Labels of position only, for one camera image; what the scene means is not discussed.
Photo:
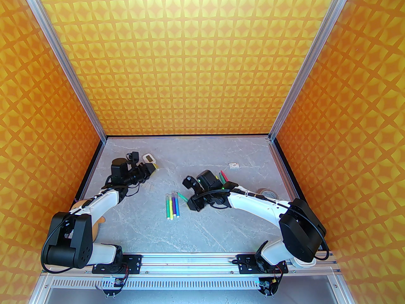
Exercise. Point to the teal marker pen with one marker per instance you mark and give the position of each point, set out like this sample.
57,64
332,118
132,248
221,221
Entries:
183,196

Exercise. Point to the green marker pen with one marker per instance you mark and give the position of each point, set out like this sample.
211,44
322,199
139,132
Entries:
168,207
221,177

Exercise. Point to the blue marker pen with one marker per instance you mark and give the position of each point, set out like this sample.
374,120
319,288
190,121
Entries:
177,206

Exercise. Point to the pink marker pen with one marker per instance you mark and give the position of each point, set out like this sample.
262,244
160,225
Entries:
224,176

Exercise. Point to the purple marker pen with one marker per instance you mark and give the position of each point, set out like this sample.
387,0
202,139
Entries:
174,206

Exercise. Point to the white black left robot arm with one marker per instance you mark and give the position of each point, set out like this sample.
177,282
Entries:
101,203

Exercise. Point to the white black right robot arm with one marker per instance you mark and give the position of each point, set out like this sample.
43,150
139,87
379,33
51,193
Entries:
253,203

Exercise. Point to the small white digital timer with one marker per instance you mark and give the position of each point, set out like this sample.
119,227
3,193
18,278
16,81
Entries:
148,157

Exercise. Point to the small white square tag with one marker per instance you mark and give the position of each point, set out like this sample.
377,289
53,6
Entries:
234,165

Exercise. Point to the black table edge strip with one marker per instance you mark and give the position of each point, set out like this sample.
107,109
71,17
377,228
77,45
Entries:
289,169
93,163

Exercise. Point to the tape roll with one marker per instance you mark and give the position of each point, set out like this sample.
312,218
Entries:
260,192

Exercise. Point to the round wooden object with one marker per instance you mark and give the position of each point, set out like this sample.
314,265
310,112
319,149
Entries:
79,205

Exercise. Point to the perforated metal strip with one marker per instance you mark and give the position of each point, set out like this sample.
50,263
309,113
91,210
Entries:
190,284

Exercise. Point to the small circuit board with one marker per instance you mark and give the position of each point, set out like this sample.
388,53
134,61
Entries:
117,283
265,284

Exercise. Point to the white rounded clock device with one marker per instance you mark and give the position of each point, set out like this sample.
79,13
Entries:
305,265

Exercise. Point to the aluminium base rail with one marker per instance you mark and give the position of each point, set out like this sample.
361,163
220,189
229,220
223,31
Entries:
190,261

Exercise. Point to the aluminium frame post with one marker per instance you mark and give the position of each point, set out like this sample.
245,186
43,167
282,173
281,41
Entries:
63,59
311,59

